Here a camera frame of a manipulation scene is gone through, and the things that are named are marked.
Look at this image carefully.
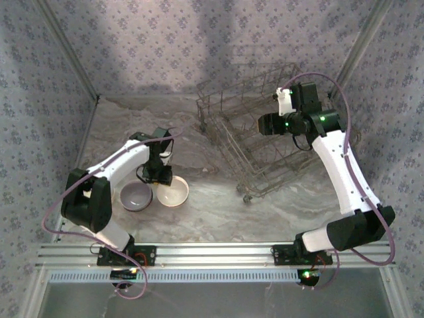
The orange bowl white inside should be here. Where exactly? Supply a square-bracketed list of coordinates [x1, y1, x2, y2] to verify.
[155, 175, 190, 209]

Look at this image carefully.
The striped bowl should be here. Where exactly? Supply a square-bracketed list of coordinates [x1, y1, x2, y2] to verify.
[119, 180, 154, 213]

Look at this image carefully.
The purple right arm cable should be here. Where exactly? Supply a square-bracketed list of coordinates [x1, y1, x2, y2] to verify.
[286, 72, 397, 292]

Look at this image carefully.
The grey wire dish rack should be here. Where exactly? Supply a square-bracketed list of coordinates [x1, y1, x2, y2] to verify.
[195, 62, 362, 203]

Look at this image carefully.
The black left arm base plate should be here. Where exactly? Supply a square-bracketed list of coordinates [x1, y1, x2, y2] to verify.
[96, 244, 158, 267]

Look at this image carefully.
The aluminium frame post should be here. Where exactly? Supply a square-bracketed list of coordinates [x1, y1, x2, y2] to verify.
[329, 0, 397, 100]
[34, 0, 100, 102]

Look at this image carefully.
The aluminium mounting rail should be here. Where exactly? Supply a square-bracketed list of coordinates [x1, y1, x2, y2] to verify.
[35, 240, 398, 268]

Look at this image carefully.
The slotted grey cable duct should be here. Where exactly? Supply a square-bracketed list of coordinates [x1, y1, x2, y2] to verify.
[48, 268, 302, 284]

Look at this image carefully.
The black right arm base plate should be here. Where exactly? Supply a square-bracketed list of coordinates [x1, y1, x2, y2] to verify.
[272, 244, 334, 266]

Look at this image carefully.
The aluminium frame leg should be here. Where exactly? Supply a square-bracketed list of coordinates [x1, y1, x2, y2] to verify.
[380, 267, 411, 318]
[16, 267, 51, 318]

